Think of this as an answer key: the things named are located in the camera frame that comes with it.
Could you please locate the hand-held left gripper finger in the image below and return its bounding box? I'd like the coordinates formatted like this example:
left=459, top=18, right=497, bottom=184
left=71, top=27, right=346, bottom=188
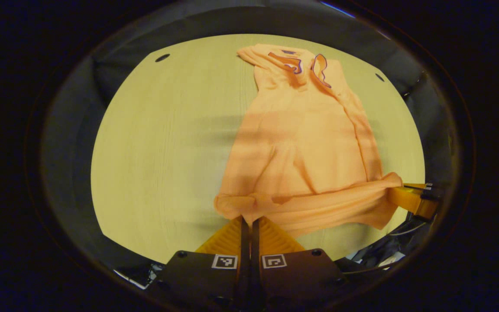
left=250, top=216, right=349, bottom=312
left=155, top=216, right=250, bottom=312

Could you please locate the orange T-shirt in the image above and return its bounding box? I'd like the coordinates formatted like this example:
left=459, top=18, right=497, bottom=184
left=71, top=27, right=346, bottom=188
left=213, top=43, right=404, bottom=238

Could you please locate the black backdrop cloth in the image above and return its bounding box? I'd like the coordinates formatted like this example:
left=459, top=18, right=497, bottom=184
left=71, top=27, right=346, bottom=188
left=39, top=2, right=460, bottom=278

